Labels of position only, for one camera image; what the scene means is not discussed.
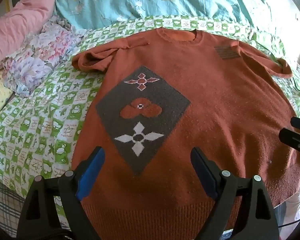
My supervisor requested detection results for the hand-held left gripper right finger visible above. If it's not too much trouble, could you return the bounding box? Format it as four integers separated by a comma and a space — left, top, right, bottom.
191, 147, 280, 240

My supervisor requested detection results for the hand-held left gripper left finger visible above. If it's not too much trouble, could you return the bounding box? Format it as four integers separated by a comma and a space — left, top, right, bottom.
17, 146, 106, 240

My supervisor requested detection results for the orange knit sweater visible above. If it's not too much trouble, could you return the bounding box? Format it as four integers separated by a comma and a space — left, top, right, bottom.
71, 27, 300, 233

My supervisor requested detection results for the green checkered bedsheet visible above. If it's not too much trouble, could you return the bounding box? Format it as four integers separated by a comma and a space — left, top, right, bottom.
0, 15, 300, 198

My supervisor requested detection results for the person's white clothing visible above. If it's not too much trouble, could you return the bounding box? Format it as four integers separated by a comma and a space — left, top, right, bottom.
276, 183, 300, 230

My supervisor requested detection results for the grey plaid sheet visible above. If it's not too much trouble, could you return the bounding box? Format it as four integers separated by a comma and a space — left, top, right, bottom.
0, 176, 27, 238

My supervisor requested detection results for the floral patterned pillow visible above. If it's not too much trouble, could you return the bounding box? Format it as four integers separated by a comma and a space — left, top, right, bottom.
1, 16, 90, 98

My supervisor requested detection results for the pink quilt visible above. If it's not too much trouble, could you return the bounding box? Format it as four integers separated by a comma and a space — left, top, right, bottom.
0, 0, 70, 68

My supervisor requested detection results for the teal floral quilt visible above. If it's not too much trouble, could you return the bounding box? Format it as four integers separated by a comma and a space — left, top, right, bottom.
54, 0, 274, 30

